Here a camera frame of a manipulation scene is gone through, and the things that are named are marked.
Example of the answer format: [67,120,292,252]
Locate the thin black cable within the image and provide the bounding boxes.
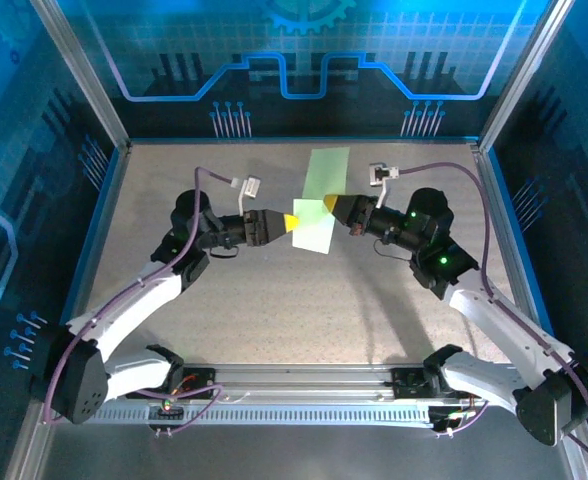
[207,243,241,260]
[372,238,416,262]

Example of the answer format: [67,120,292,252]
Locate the aluminium left frame post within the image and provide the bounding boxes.
[27,0,131,151]

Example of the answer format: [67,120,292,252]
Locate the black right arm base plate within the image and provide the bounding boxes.
[390,367,429,401]

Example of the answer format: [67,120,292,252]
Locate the aluminium frame post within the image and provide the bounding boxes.
[477,0,576,152]
[27,0,131,151]

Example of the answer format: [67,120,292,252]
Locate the grey metal plate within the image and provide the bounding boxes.
[3,389,588,480]

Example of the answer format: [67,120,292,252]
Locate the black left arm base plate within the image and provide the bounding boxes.
[179,366,218,401]

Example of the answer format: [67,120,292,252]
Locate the small LED control board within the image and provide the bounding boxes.
[429,405,478,433]
[146,392,188,419]

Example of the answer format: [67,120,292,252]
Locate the aluminium right frame post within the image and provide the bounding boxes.
[477,0,576,152]

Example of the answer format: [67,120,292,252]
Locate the aluminium frame rail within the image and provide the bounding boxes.
[36,363,575,404]

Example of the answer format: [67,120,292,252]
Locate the slotted grey cable duct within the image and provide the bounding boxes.
[81,405,435,427]

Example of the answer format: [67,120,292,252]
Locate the blue side strip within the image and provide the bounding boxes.
[47,143,134,365]

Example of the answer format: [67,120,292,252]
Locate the aluminium side rail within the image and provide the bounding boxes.
[472,143,564,365]

